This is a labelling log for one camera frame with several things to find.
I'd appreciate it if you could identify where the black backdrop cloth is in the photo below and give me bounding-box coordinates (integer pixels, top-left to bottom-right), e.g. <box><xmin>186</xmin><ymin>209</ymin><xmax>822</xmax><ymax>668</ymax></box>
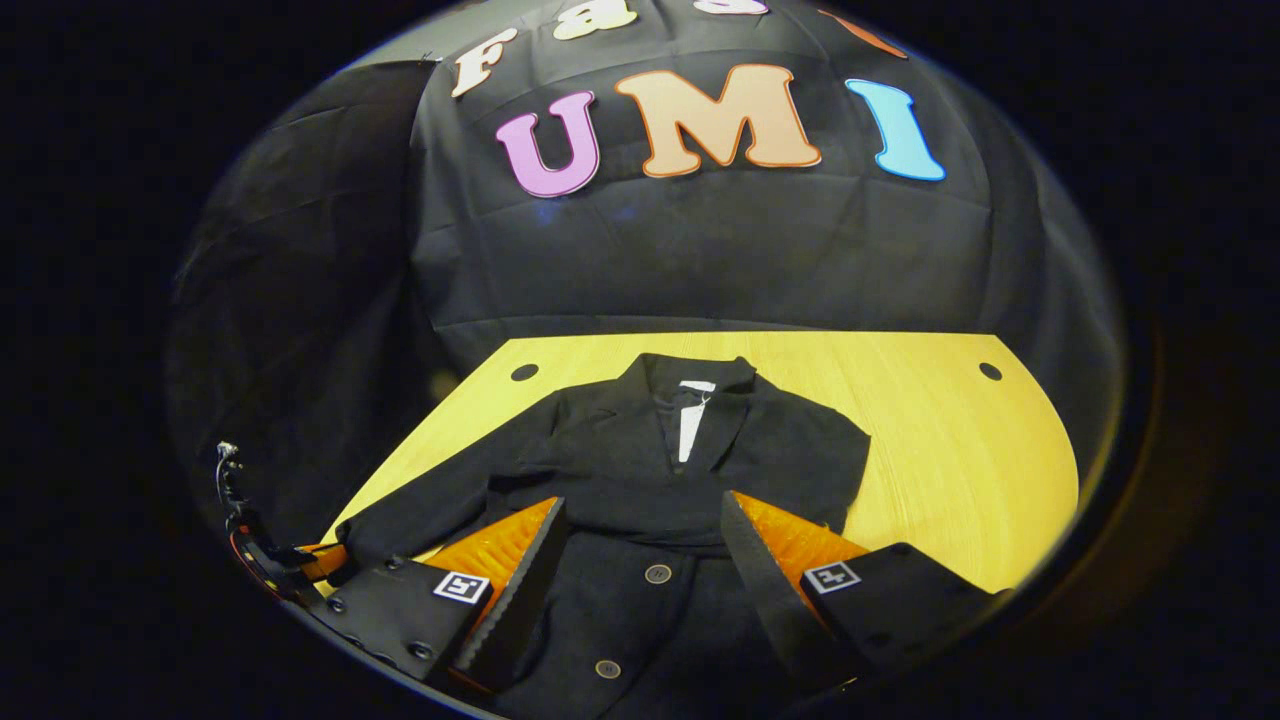
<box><xmin>165</xmin><ymin>0</ymin><xmax>1126</xmax><ymax>561</ymax></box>

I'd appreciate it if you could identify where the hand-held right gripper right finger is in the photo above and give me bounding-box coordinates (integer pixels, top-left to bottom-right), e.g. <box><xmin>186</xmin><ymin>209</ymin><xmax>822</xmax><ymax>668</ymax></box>
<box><xmin>718</xmin><ymin>488</ymin><xmax>1006</xmax><ymax>696</ymax></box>

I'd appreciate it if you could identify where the black buttoned jacket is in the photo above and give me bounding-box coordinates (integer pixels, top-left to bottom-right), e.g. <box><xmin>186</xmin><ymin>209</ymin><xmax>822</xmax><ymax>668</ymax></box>
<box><xmin>335</xmin><ymin>352</ymin><xmax>873</xmax><ymax>720</ymax></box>

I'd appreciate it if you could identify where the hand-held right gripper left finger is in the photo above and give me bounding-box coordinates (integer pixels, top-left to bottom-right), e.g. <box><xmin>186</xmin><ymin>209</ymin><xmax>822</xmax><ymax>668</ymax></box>
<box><xmin>308</xmin><ymin>495</ymin><xmax>571</xmax><ymax>696</ymax></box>

